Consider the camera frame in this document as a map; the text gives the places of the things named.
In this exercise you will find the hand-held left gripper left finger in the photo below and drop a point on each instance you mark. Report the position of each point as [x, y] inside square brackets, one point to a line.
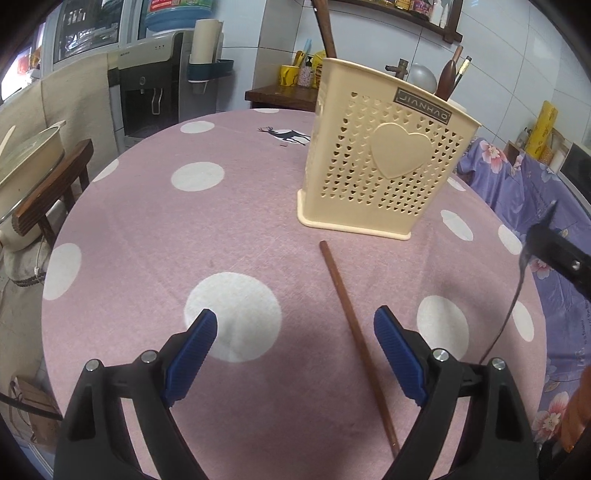
[189, 360]

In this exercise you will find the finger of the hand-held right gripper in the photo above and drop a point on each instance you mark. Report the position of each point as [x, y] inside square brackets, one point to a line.
[556, 251]

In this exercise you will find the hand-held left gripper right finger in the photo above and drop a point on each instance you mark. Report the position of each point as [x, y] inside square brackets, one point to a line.
[399, 355]

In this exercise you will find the reddish brown chopstick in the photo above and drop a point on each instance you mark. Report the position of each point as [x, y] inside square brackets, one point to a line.
[355, 332]

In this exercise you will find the cream perforated utensil holder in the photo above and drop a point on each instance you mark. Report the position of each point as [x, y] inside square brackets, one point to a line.
[351, 175]

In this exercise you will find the black chopstick with gold band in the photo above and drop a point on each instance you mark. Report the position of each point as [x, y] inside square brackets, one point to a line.
[463, 71]

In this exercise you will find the person's right hand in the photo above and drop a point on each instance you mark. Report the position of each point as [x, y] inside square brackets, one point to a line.
[578, 420]

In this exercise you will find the purple floral cloth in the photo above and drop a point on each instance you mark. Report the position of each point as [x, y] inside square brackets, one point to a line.
[508, 194]

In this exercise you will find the pink polka dot tablecloth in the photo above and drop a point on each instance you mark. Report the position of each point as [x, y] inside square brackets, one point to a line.
[184, 258]

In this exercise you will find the yellow roll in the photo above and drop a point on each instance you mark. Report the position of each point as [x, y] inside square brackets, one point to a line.
[541, 129]

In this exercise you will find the brown cardboard box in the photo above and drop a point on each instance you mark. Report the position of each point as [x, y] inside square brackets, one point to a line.
[34, 410]

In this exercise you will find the white cloth bag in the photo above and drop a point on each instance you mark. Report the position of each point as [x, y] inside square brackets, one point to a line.
[21, 258]

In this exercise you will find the grey metal ladle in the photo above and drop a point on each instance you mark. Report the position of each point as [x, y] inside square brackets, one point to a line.
[422, 77]

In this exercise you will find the wooden chair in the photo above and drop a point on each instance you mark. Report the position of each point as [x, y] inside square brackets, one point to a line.
[51, 184]

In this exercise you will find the bronze faucet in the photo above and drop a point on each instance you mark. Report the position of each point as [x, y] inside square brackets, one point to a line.
[399, 68]

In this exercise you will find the cream basin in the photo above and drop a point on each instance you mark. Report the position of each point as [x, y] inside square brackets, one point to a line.
[27, 157]

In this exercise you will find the grey water dispenser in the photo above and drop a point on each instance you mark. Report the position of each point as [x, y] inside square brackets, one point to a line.
[143, 87]

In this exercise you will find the dark wooden side table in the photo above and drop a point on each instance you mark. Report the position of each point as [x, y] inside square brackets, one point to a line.
[277, 96]

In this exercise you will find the row of bottles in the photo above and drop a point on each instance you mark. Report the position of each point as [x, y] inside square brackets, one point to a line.
[415, 7]

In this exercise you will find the beige cloth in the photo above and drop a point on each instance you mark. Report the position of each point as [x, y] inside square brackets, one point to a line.
[69, 101]

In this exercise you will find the floral cup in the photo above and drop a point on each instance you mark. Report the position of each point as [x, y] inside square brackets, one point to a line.
[305, 76]

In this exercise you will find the yellow mug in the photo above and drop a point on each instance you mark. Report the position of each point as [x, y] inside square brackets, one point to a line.
[290, 76]

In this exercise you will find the cream paper roll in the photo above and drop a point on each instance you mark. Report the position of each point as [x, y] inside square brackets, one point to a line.
[207, 41]

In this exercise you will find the brown wooden stick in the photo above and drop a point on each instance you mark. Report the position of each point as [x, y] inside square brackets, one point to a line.
[324, 27]

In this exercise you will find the glass door cabinet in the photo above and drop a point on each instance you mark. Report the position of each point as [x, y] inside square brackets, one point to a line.
[92, 27]

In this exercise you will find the blue water jug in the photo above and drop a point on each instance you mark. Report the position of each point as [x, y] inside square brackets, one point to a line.
[180, 11]

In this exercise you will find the wooden wall shelf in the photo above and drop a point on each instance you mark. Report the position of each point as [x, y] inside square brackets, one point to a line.
[434, 28]

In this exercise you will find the blue and white wall holder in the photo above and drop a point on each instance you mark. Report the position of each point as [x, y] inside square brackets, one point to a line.
[212, 71]

